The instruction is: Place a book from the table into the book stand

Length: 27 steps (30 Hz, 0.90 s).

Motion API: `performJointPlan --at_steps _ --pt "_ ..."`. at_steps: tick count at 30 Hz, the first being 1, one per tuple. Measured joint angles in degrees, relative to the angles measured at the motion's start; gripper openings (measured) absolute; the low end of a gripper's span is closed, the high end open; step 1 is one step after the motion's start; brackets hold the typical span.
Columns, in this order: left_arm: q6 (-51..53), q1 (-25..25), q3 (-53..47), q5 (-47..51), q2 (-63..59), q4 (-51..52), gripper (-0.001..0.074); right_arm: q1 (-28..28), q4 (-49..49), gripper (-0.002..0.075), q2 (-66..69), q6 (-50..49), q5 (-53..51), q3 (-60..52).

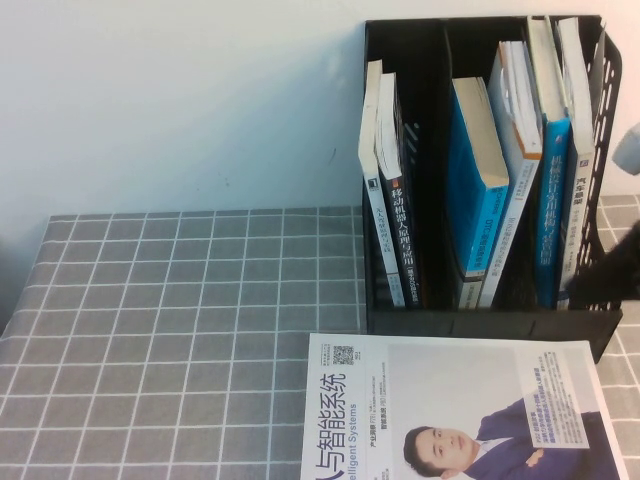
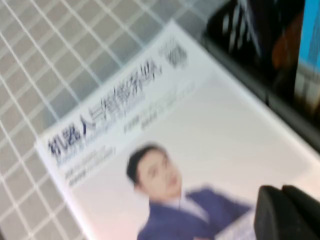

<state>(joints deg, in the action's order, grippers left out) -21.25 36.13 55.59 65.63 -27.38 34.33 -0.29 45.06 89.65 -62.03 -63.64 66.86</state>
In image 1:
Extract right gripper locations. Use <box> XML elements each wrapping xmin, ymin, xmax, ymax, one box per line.
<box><xmin>574</xmin><ymin>214</ymin><xmax>640</xmax><ymax>314</ymax></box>

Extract white car suspension book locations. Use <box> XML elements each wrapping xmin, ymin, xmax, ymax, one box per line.
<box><xmin>553</xmin><ymin>17</ymin><xmax>601</xmax><ymax>306</ymax></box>

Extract blue spine mechanical design book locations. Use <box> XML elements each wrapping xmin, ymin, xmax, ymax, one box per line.
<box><xmin>527</xmin><ymin>16</ymin><xmax>574</xmax><ymax>309</ymax></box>

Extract blue cover paperback book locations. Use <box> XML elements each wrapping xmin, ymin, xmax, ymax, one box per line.
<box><xmin>447</xmin><ymin>76</ymin><xmax>511</xmax><ymax>309</ymax></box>

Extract black plastic book stand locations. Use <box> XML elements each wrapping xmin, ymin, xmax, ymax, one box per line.
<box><xmin>363</xmin><ymin>14</ymin><xmax>625</xmax><ymax>364</ymax></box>

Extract white book orange stripe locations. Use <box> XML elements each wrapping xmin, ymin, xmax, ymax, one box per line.
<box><xmin>477</xmin><ymin>39</ymin><xmax>545</xmax><ymax>309</ymax></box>

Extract black spine robot book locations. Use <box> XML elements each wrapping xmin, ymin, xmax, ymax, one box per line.
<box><xmin>375</xmin><ymin>73</ymin><xmax>421</xmax><ymax>310</ymax></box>

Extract thin white spine book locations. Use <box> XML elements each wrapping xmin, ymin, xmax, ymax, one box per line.
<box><xmin>357</xmin><ymin>59</ymin><xmax>407</xmax><ymax>309</ymax></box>

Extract intelligent systems magazine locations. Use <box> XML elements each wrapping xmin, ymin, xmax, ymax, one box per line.
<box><xmin>298</xmin><ymin>332</ymin><xmax>630</xmax><ymax>480</ymax></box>

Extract grey checked tablecloth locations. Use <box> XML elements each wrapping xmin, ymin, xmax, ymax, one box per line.
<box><xmin>0</xmin><ymin>193</ymin><xmax>640</xmax><ymax>480</ymax></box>

